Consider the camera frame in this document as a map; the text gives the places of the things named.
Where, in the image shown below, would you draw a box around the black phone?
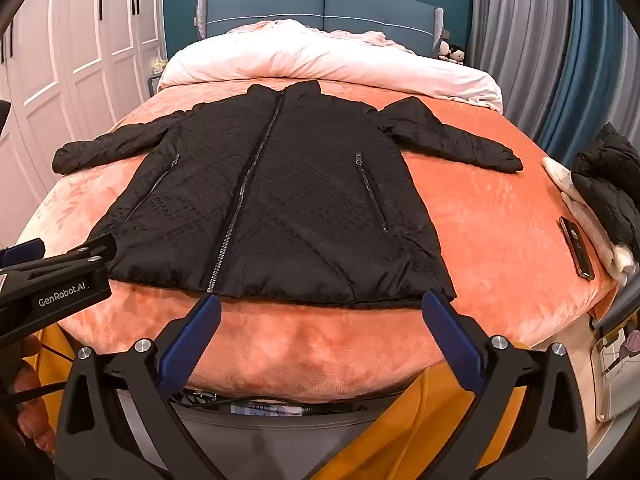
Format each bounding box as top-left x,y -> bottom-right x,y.
558,216 -> 596,281

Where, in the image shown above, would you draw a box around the pink crumpled cloth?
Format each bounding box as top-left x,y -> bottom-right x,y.
227,19 -> 407,52

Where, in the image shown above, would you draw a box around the blue curtain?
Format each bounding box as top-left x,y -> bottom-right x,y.
530,0 -> 640,157

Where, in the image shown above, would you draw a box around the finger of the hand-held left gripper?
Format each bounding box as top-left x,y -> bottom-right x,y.
0,240 -> 47,267
0,234 -> 118,289

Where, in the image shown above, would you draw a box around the orange plush blanket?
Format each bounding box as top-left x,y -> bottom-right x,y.
15,80 -> 618,406

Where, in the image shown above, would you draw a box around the black cable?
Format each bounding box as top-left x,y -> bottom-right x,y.
0,342 -> 71,403

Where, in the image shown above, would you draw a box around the blue upholstered headboard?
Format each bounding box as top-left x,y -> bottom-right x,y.
192,0 -> 445,58

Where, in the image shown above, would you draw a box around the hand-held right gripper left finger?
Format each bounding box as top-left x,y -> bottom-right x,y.
55,294 -> 222,480

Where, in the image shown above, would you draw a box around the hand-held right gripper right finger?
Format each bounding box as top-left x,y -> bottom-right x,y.
421,290 -> 588,480

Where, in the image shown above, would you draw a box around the black quilted jacket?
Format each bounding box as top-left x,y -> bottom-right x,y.
52,80 -> 524,309

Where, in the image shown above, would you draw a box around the white duvet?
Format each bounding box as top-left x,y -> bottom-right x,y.
157,19 -> 503,113

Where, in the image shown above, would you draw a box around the grey fabric bag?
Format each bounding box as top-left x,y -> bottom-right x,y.
170,390 -> 401,480

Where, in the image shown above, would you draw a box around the white wardrobe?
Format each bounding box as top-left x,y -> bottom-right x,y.
0,0 -> 166,246

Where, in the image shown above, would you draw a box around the dark puffer garment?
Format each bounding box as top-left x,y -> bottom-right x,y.
570,122 -> 640,261

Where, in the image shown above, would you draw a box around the white power strip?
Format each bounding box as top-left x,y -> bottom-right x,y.
231,400 -> 307,417

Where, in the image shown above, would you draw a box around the person's left hand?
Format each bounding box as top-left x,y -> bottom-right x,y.
12,335 -> 56,456

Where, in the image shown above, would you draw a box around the black white plush toys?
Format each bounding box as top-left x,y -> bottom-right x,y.
437,40 -> 468,66

